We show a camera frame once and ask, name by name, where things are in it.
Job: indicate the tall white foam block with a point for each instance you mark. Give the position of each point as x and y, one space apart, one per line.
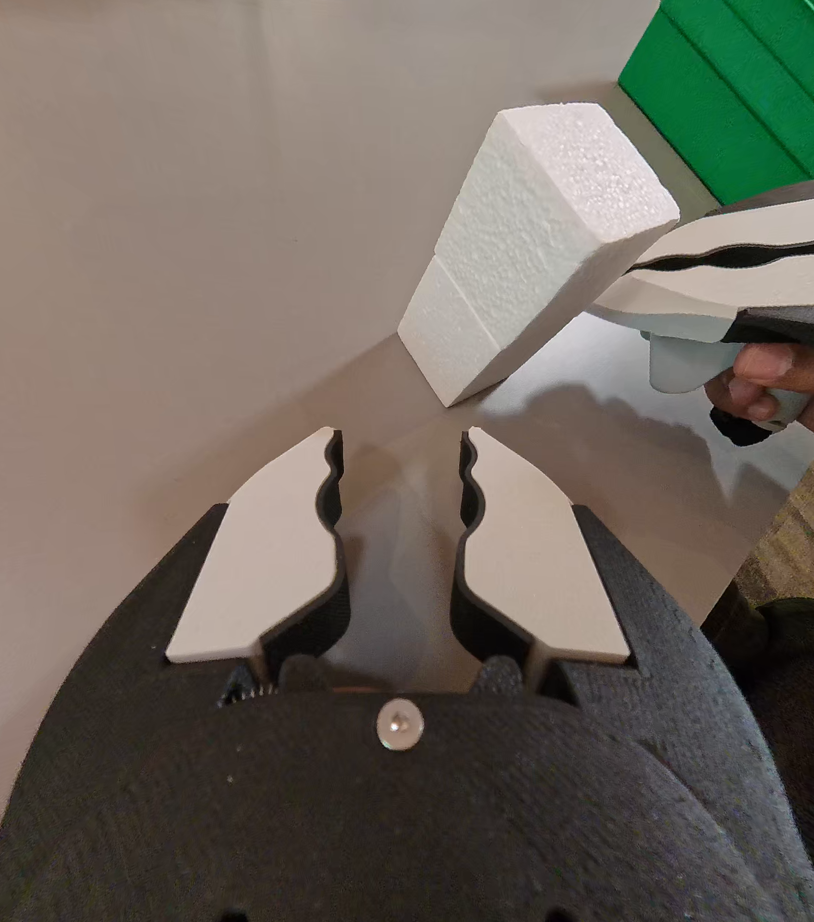
558 209

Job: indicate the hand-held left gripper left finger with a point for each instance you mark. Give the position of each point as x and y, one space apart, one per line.
263 562

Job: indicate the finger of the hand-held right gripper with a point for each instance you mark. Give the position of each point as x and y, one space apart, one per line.
760 284
752 227

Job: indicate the green plastic bin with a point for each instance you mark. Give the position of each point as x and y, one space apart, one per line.
752 93

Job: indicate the light grey desk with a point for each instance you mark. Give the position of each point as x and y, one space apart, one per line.
630 468

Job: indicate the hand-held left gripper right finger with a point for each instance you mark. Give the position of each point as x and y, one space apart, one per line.
536 569

